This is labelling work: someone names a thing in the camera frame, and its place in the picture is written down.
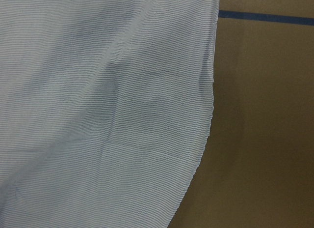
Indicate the light blue striped shirt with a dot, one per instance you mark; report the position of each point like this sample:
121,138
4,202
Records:
105,109

